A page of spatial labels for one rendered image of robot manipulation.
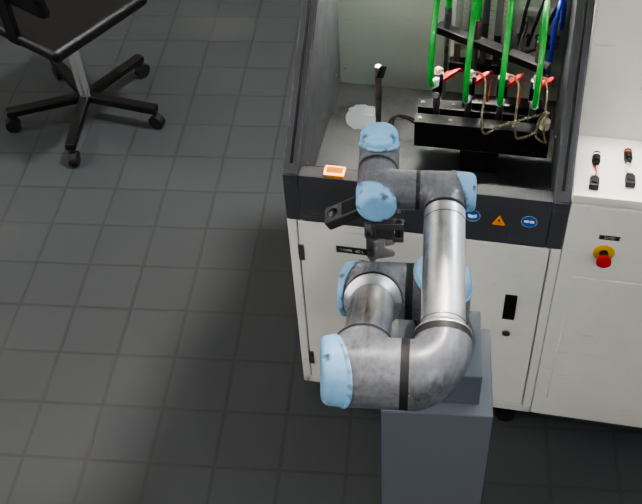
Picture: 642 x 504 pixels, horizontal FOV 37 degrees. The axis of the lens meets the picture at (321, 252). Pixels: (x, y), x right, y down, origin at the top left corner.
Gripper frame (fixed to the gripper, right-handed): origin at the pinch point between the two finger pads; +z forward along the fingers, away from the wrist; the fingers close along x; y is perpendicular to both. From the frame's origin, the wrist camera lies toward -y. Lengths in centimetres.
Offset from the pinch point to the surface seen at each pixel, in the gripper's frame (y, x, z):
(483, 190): 25.3, 29.8, 7.3
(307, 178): -17.6, 33.1, 7.9
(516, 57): 33, 63, -8
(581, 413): 60, 25, 92
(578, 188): 47, 28, 4
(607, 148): 55, 43, 4
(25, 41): -137, 147, 48
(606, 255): 56, 22, 21
